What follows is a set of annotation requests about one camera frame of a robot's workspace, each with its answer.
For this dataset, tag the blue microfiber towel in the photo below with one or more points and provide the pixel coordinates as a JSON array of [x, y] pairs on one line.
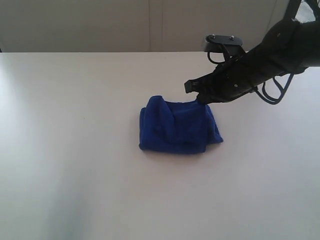
[[177, 127]]

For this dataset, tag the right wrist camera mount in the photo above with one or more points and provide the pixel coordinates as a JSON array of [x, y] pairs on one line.
[[217, 43]]

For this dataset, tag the right black arm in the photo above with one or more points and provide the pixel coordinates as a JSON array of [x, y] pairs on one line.
[[288, 48]]

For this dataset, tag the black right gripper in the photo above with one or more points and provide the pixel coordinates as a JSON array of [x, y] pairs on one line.
[[234, 79]]

